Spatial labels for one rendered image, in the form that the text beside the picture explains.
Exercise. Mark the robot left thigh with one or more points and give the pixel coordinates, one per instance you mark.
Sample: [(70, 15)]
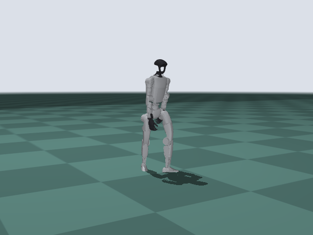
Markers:
[(168, 127)]

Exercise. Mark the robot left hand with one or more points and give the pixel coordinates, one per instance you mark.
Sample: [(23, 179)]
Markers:
[(158, 120)]

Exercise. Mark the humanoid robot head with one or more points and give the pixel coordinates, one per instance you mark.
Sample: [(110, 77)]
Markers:
[(160, 63)]

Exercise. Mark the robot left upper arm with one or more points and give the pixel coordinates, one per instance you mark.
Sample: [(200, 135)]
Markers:
[(166, 95)]

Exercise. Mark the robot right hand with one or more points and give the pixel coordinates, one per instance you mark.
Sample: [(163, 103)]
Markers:
[(151, 123)]

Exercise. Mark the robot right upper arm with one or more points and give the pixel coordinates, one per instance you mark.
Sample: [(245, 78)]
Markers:
[(149, 82)]

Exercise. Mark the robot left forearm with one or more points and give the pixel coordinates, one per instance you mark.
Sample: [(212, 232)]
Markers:
[(164, 103)]

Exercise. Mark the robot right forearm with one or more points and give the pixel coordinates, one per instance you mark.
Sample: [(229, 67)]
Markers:
[(149, 107)]

